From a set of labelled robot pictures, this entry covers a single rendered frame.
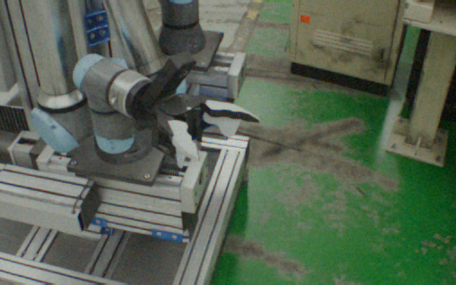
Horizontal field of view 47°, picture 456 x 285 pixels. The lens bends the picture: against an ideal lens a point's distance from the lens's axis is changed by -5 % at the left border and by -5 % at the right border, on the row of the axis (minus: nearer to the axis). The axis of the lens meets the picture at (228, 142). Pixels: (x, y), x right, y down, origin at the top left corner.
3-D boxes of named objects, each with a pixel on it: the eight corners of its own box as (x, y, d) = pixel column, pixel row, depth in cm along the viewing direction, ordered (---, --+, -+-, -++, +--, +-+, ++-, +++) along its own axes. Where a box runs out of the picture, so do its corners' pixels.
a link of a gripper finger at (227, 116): (256, 134, 94) (202, 129, 94) (259, 105, 90) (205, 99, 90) (256, 145, 91) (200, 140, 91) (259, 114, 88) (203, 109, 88)
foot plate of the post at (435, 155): (395, 117, 259) (396, 111, 257) (448, 132, 251) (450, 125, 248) (385, 151, 240) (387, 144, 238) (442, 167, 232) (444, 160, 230)
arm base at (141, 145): (84, 159, 130) (77, 127, 124) (107, 121, 141) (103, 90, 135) (141, 169, 128) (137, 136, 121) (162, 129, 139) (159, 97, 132)
